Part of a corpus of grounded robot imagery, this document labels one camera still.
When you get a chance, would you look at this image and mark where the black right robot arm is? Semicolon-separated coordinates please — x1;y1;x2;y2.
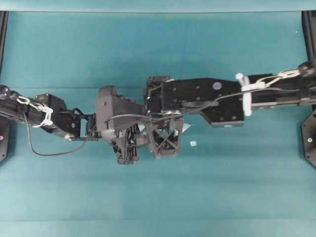
144;63;316;158

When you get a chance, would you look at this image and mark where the white left zip tie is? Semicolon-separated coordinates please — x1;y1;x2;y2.
16;95;53;128

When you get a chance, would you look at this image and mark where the black left frame rail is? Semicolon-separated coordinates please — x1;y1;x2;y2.
0;11;9;71

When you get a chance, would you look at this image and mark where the silver zip bag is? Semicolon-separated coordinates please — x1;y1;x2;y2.
138;123;192;135

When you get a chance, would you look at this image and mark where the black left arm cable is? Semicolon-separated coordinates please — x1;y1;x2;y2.
26;112;86;157

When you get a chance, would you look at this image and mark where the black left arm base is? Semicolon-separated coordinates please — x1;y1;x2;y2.
0;117;11;162

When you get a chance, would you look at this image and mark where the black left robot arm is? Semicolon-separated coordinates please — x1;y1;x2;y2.
0;85;150;165

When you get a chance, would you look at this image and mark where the black right frame rail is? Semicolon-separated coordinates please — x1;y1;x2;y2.
302;10;316;61

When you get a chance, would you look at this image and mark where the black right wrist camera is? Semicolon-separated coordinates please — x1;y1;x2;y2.
95;85;144;141

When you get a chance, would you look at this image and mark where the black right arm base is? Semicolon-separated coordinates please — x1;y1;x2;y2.
301;106;316;168

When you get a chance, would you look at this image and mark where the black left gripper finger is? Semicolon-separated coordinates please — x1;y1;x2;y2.
128;125;149;164
111;130;130;165

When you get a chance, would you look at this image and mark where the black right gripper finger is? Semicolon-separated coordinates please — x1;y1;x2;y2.
148;117;184;158

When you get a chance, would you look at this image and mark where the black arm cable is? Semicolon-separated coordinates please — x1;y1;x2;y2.
26;112;86;157
105;87;302;129

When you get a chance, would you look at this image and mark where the black frame rail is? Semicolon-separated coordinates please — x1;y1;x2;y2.
0;11;9;71
302;10;316;61

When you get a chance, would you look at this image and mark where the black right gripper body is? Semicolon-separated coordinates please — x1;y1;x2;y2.
144;76;245;127

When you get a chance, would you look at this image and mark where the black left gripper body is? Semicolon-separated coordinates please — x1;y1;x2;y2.
79;113;101;142

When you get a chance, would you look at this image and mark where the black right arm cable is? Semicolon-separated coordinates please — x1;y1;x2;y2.
105;87;302;129

